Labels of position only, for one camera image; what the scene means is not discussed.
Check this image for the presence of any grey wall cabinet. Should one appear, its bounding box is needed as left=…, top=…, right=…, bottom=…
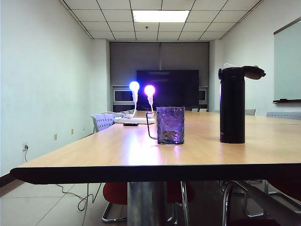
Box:
left=112, top=86, right=209, bottom=113

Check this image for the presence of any metal table leg column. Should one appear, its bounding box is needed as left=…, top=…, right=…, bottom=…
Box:
left=127, top=181, right=168, bottom=226

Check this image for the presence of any red chair with chrome frame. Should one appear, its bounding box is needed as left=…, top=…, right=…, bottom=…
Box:
left=166, top=180, right=196, bottom=224
left=101, top=181, right=129, bottom=223

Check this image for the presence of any ceiling light panel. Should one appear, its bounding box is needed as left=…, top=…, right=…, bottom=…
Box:
left=132, top=9, right=190, bottom=23

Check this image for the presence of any wide grey chair backrest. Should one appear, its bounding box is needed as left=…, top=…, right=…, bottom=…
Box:
left=266, top=111, right=301, bottom=120

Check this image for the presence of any wall outlet with plug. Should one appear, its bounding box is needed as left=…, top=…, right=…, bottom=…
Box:
left=23, top=143, right=30, bottom=163

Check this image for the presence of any large black TV screen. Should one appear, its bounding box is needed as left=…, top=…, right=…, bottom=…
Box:
left=136, top=69, right=199, bottom=107

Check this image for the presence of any glass whiteboard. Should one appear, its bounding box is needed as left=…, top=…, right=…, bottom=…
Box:
left=273, top=16, right=301, bottom=104

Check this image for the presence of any white power strip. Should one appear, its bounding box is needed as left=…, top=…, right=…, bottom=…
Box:
left=113, top=116, right=156, bottom=124

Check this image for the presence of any chrome tubular chair frame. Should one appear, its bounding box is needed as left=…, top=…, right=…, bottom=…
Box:
left=221, top=180, right=301, bottom=226

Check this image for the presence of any black thermos cup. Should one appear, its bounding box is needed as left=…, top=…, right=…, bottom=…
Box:
left=217, top=63, right=267, bottom=144

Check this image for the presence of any clear textured glass mug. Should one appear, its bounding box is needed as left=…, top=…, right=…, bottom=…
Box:
left=145, top=106, right=185, bottom=145

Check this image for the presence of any white perforated plastic chair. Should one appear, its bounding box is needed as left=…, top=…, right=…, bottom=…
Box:
left=90, top=112, right=123, bottom=134

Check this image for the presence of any grey roller blind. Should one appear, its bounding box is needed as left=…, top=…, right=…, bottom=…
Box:
left=109, top=41, right=161, bottom=87
left=160, top=41, right=210, bottom=87

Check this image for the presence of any white gooseneck bulb lamp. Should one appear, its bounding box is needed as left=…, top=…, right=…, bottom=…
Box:
left=128, top=81, right=141, bottom=119
left=144, top=85, right=156, bottom=113

